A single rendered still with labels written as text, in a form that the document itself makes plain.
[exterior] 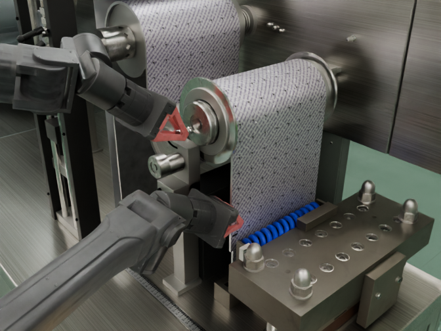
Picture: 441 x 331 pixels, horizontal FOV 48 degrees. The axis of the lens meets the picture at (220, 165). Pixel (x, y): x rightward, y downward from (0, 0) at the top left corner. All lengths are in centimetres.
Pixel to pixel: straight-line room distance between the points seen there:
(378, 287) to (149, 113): 48
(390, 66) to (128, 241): 59
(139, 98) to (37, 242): 56
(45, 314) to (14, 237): 71
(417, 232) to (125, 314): 57
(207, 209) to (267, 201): 17
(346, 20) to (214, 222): 47
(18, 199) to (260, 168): 72
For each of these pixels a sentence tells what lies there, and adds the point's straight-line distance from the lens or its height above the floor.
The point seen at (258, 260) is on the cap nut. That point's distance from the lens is 83.
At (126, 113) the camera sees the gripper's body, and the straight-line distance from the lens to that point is 73.
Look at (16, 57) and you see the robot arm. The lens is 68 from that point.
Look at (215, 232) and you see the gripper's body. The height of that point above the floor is 111.
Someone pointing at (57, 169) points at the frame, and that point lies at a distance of 115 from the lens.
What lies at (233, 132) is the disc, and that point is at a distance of 78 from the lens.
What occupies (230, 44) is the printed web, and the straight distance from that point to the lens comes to 107.
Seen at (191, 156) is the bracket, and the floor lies 119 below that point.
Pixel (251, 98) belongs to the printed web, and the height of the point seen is 129.
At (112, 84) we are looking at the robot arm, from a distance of 70.
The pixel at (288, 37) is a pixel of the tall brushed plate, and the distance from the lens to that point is 111.
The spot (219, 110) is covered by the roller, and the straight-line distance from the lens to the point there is 78.
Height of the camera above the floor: 156
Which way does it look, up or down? 27 degrees down
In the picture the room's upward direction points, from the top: 1 degrees clockwise
